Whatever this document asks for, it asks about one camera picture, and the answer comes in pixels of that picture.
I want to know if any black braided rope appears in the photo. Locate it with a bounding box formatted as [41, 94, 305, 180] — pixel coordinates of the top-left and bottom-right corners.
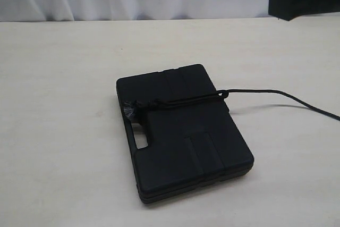
[121, 88, 340, 121]

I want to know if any black plastic carrying case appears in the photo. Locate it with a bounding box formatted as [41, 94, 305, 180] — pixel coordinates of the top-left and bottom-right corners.
[116, 64, 254, 204]

